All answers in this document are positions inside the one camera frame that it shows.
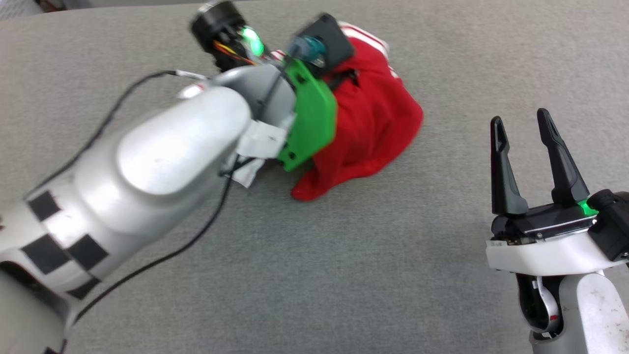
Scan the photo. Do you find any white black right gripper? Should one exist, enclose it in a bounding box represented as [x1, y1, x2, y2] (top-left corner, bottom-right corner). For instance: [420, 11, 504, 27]
[486, 108, 629, 276]

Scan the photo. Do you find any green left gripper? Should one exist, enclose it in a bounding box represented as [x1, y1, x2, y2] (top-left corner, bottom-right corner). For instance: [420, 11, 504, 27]
[277, 58, 361, 173]

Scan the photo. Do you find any red basketball jersey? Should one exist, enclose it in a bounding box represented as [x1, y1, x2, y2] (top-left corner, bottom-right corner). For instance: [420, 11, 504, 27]
[268, 21, 424, 202]

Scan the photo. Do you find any black cable teal connector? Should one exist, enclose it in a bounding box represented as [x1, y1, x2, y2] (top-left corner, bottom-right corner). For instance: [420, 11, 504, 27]
[289, 35, 327, 67]

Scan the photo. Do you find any thin black cable white label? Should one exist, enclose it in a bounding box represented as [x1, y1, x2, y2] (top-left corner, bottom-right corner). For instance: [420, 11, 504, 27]
[22, 70, 209, 200]

